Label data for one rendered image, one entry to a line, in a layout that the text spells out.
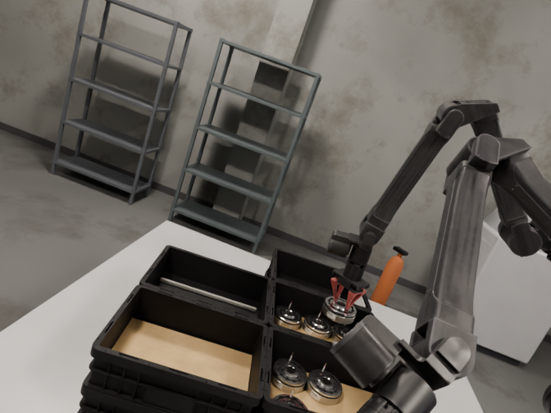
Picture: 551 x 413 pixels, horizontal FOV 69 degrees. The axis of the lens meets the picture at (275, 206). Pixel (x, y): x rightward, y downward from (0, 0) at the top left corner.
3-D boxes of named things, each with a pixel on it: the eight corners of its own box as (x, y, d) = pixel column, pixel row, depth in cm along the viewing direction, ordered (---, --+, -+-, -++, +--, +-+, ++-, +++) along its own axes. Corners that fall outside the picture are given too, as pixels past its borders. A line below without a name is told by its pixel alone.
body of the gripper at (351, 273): (356, 292, 117) (365, 270, 115) (330, 274, 124) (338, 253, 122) (368, 289, 122) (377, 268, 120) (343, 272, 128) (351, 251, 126)
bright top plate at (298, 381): (306, 365, 119) (306, 365, 119) (307, 390, 109) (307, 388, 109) (273, 356, 118) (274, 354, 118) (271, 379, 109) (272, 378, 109)
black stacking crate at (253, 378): (255, 357, 122) (267, 326, 119) (246, 439, 94) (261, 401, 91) (128, 317, 119) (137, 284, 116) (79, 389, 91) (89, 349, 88)
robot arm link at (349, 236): (377, 235, 112) (376, 223, 120) (338, 223, 113) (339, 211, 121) (362, 270, 117) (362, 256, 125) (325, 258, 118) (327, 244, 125)
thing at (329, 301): (352, 303, 130) (353, 301, 130) (357, 320, 120) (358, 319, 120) (323, 294, 130) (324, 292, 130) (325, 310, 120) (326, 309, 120)
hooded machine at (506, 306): (439, 337, 363) (523, 184, 322) (425, 303, 425) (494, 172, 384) (524, 370, 359) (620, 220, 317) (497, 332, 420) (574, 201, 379)
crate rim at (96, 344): (266, 331, 120) (268, 324, 119) (259, 409, 91) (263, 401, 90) (135, 289, 117) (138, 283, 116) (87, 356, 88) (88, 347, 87)
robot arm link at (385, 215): (471, 116, 96) (460, 110, 105) (449, 105, 96) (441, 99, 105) (372, 252, 113) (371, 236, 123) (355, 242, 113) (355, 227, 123)
